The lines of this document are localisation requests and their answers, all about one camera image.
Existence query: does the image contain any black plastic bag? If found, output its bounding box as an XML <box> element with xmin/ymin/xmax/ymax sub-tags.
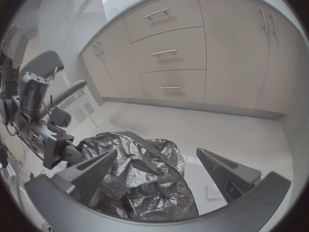
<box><xmin>77</xmin><ymin>131</ymin><xmax>199</xmax><ymax>221</ymax></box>

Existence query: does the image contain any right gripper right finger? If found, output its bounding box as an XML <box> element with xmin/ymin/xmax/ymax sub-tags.
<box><xmin>196</xmin><ymin>148</ymin><xmax>262</xmax><ymax>206</ymax></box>

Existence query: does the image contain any beige cabinet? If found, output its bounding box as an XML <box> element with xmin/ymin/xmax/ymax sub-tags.
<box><xmin>81</xmin><ymin>0</ymin><xmax>309</xmax><ymax>120</ymax></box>

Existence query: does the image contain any crumpled white paper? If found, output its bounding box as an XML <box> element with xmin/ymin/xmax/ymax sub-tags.
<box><xmin>207</xmin><ymin>185</ymin><xmax>220</xmax><ymax>200</ymax></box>

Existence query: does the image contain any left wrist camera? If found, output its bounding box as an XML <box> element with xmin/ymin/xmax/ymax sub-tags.
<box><xmin>48</xmin><ymin>105</ymin><xmax>74</xmax><ymax>140</ymax></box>

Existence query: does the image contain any grey padded chair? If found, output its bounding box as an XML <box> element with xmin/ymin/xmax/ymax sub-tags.
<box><xmin>22</xmin><ymin>50</ymin><xmax>108</xmax><ymax>129</ymax></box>

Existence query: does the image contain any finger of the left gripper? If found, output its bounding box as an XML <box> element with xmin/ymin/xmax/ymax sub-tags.
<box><xmin>61</xmin><ymin>142</ymin><xmax>84</xmax><ymax>165</ymax></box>

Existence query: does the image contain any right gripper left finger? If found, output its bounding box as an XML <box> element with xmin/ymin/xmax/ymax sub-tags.
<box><xmin>52</xmin><ymin>149</ymin><xmax>118</xmax><ymax>207</ymax></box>

